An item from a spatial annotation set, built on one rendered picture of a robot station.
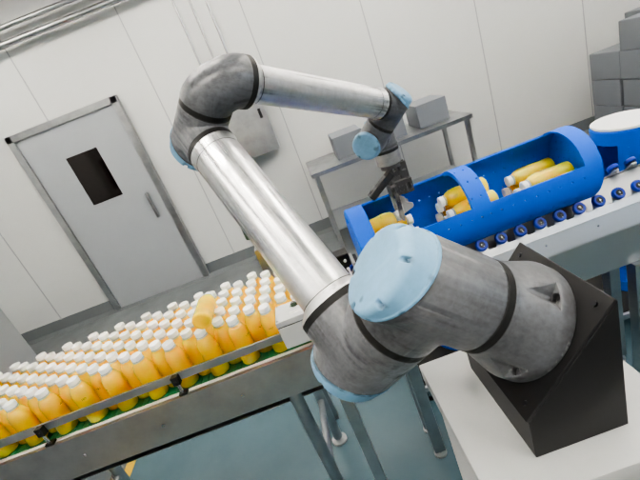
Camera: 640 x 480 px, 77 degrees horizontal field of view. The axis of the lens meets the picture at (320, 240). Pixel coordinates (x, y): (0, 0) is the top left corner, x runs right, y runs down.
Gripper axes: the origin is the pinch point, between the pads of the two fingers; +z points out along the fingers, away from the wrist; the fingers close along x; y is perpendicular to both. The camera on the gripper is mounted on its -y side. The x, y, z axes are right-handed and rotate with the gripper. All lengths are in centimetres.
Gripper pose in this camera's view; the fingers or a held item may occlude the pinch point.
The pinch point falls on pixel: (399, 216)
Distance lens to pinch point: 152.5
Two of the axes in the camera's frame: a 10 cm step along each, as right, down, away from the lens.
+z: 3.4, 8.7, 3.5
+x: -1.1, -3.3, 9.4
